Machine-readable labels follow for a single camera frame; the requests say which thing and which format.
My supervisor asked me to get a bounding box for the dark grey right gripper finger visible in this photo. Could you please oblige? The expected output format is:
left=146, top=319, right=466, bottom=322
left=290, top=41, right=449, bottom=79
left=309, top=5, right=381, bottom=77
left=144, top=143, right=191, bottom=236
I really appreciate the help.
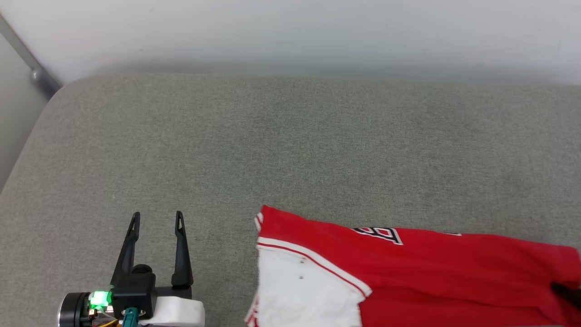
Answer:
left=551, top=282, right=581, bottom=310

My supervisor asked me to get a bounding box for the grey metal rail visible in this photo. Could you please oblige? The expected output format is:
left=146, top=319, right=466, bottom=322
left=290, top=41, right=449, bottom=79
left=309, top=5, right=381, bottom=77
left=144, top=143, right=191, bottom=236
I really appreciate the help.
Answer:
left=0, top=14, right=63, bottom=99

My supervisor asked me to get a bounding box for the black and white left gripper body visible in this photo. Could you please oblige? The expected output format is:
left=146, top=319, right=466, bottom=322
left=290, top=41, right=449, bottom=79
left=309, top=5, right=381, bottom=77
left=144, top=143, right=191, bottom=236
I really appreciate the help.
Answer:
left=135, top=284, right=206, bottom=327

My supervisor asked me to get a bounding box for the grey fabric sofa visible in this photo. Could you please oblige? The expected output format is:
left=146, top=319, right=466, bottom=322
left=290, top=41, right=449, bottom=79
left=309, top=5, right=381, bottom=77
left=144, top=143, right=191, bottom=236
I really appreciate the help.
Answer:
left=0, top=73, right=581, bottom=327

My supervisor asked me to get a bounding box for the red and white jersey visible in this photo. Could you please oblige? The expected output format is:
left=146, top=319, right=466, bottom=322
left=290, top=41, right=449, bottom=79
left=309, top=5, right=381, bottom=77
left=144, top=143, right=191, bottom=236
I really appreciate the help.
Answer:
left=245, top=204, right=581, bottom=327

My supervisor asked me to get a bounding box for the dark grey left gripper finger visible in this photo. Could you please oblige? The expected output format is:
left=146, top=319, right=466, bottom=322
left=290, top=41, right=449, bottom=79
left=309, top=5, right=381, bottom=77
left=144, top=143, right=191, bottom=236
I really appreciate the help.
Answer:
left=171, top=210, right=194, bottom=288
left=110, top=212, right=142, bottom=287

